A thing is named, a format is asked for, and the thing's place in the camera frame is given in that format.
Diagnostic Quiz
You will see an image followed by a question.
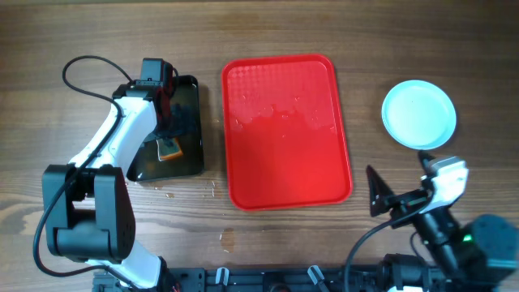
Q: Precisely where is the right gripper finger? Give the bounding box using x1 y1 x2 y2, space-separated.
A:
366 165 394 217
418 150 435 174

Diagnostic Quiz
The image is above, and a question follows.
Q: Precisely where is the green and orange sponge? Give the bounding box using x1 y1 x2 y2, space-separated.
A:
157 138 183 161

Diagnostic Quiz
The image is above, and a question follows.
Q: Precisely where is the white plate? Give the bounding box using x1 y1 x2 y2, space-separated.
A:
381 79 457 150

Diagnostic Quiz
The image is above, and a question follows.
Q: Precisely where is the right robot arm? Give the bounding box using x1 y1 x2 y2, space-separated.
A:
366 151 518 290

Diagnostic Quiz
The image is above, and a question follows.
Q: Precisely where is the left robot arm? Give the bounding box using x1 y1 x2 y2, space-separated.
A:
32 58 181 291

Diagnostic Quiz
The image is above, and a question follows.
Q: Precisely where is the black rectangular tray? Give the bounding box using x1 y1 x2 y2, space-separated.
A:
127 75 204 183

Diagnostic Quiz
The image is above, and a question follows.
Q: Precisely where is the red plastic tray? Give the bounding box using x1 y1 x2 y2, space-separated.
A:
221 54 354 212

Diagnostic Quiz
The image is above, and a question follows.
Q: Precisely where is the left black cable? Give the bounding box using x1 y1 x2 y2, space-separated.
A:
32 55 179 279

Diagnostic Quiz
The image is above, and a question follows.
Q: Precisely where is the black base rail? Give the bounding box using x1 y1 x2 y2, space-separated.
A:
92 263 451 292

